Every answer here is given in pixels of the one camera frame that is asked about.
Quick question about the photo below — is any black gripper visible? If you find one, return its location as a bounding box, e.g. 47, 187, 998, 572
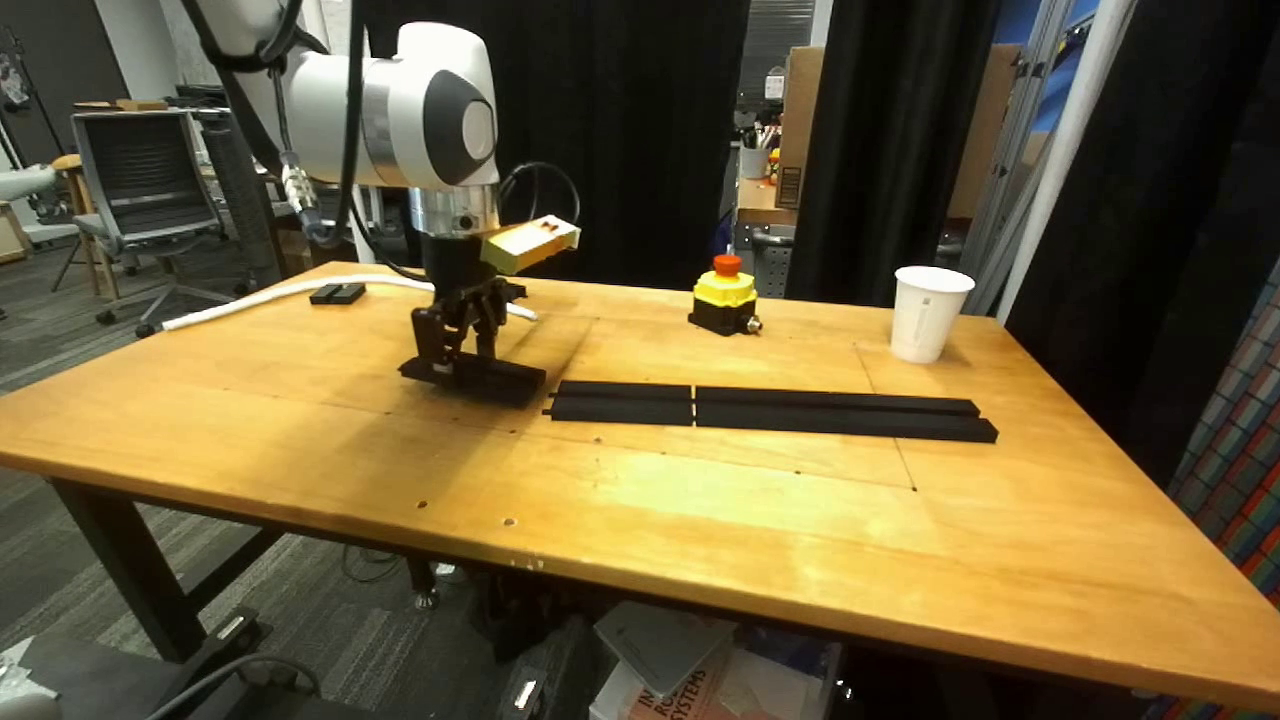
407, 233, 512, 382

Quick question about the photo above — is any black grooved track piece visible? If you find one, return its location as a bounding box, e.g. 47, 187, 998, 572
544, 374, 699, 428
397, 346, 551, 407
839, 390, 1003, 446
691, 382, 855, 436

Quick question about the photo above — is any yellow green wrist box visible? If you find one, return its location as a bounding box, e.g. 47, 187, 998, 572
478, 212, 583, 279

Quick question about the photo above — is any white curved plastic tube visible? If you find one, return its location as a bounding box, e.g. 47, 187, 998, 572
135, 269, 538, 340

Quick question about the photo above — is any grey office chair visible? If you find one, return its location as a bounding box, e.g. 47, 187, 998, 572
192, 108, 290, 292
68, 108, 244, 330

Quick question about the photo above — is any wide black curtain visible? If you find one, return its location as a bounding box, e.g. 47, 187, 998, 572
353, 0, 752, 288

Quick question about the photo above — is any yellow red emergency stop button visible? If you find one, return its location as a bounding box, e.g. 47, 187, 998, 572
682, 248, 767, 340

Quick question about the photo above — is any black bag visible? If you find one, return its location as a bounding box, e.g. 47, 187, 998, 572
493, 610, 619, 720

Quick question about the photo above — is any grey flat box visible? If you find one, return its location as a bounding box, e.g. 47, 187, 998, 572
593, 598, 738, 696

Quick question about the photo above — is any black table leg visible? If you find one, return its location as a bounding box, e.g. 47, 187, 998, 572
47, 476, 290, 666

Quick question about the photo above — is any brown cardboard box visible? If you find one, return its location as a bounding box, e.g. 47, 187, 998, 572
774, 40, 831, 224

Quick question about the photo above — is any white paper cup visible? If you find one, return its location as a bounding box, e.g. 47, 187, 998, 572
886, 258, 980, 369

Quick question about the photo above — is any narrow black curtain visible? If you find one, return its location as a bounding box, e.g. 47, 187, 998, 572
785, 0, 1007, 308

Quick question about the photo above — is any black seat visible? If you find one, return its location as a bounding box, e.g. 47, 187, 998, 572
0, 622, 322, 720

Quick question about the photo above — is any white slanted pole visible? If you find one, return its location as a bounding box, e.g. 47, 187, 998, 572
994, 0, 1140, 329

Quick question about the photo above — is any black curtain beside patterned backdrop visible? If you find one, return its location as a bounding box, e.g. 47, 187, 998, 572
1003, 0, 1280, 491

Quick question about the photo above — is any multicoloured patterned backdrop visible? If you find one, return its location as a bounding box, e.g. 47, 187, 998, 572
1175, 255, 1280, 597

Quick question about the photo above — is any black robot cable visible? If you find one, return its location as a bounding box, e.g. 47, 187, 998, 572
181, 0, 587, 284

